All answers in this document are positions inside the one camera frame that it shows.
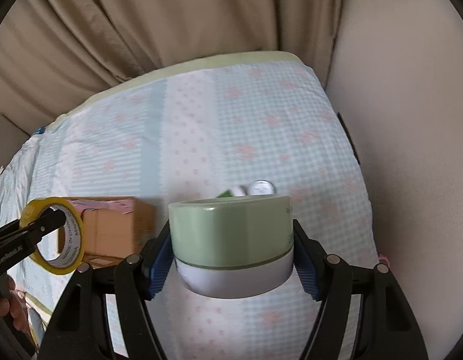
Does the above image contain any yellow tape roll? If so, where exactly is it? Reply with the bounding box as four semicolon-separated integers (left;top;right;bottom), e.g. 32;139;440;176
20;197;85;275

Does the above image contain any green and white jar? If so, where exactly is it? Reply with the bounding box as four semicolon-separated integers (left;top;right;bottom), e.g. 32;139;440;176
169;195;294;299

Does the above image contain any silver tin can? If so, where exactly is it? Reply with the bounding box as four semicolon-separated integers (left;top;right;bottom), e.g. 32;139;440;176
247;180;276;196

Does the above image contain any green and white bottle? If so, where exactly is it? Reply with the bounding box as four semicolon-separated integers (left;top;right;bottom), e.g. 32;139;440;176
218;185;248;197

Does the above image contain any person's left hand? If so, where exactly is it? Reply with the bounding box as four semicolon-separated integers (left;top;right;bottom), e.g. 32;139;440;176
0;276;29;333

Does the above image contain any cardboard box with pink flaps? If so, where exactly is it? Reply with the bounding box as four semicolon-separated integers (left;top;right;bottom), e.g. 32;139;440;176
67;197;157;268

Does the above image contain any beige curtain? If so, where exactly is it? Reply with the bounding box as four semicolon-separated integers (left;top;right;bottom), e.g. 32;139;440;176
0;0;343;132

